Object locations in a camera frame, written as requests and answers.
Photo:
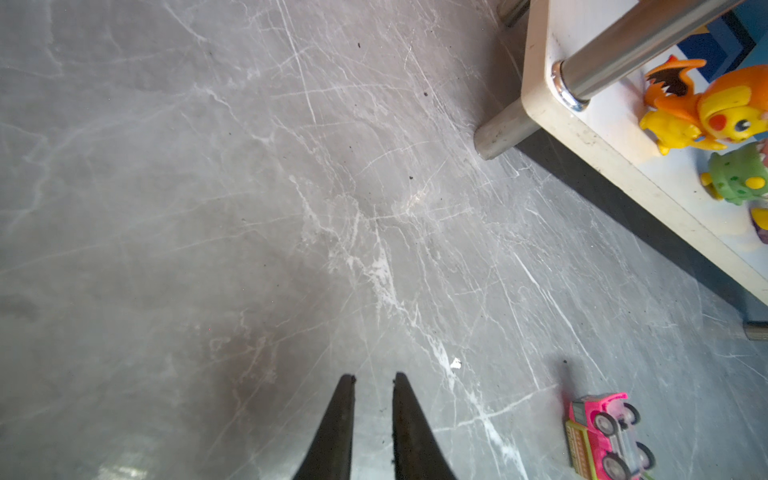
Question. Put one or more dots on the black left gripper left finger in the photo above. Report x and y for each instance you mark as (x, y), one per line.
(330, 453)

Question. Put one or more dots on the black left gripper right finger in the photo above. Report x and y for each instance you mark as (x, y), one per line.
(416, 451)

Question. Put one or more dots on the yellow banana figure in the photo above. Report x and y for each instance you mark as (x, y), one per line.
(759, 218)

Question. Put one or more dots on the pink green monster figure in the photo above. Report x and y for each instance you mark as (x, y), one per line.
(739, 175)

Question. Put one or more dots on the orange yellow dragon figure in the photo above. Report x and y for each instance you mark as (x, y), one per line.
(731, 110)

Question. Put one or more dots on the white two-tier metal shelf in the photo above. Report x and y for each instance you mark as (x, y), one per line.
(610, 81)

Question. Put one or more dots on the pink black toy car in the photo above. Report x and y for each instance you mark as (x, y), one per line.
(602, 440)

